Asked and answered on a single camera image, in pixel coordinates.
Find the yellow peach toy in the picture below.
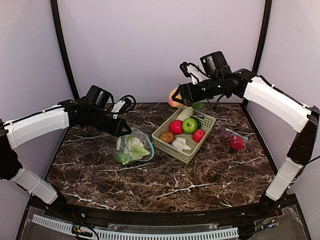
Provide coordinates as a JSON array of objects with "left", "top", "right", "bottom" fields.
[{"left": 168, "top": 92, "right": 177, "bottom": 107}]

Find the round red fruit toy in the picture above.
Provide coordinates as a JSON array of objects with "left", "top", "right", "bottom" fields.
[{"left": 169, "top": 119, "right": 184, "bottom": 135}]

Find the white green cabbage toy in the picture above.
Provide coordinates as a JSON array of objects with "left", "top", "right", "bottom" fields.
[{"left": 123, "top": 134, "right": 151, "bottom": 160}]

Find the clear zip bag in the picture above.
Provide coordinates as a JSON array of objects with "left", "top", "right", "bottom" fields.
[
  {"left": 113, "top": 127, "right": 155, "bottom": 166},
  {"left": 216, "top": 126, "right": 248, "bottom": 151}
]

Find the green leafy vegetable toy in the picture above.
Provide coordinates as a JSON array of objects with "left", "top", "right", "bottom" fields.
[{"left": 116, "top": 153, "right": 130, "bottom": 164}]

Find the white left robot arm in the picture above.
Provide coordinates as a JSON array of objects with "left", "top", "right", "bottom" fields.
[{"left": 0, "top": 85, "right": 136, "bottom": 205}]

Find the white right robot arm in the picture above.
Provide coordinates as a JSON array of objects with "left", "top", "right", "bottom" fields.
[{"left": 172, "top": 51, "right": 320, "bottom": 202}]

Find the white radish with leaves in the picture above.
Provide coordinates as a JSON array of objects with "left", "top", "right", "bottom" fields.
[{"left": 176, "top": 102, "right": 204, "bottom": 122}]

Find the dark green avocado toy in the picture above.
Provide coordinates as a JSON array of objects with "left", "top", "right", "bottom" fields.
[{"left": 192, "top": 116, "right": 202, "bottom": 129}]

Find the pale green perforated basket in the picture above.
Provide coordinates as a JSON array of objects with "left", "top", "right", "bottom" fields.
[{"left": 152, "top": 107, "right": 216, "bottom": 164}]

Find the brown potato toy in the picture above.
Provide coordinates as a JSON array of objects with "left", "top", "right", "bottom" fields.
[{"left": 159, "top": 131, "right": 175, "bottom": 144}]

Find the white garlic toy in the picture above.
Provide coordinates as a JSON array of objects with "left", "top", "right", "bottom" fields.
[{"left": 171, "top": 137, "right": 192, "bottom": 151}]

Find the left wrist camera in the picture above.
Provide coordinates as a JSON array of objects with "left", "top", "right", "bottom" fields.
[{"left": 110, "top": 94, "right": 136, "bottom": 119}]

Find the black right frame post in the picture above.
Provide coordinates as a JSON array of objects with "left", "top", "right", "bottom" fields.
[{"left": 252, "top": 0, "right": 273, "bottom": 74}]

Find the black frame post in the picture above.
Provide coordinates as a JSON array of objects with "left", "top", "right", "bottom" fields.
[
  {"left": 252, "top": 0, "right": 273, "bottom": 74},
  {"left": 50, "top": 0, "right": 80, "bottom": 100}
]

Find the black table edge rail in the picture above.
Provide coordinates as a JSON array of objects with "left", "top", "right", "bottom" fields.
[{"left": 44, "top": 194, "right": 289, "bottom": 229}]

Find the black left frame post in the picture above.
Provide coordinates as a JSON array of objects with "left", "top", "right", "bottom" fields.
[{"left": 50, "top": 0, "right": 80, "bottom": 100}]

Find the light blue cable duct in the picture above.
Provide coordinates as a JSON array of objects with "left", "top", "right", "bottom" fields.
[{"left": 32, "top": 214, "right": 239, "bottom": 240}]

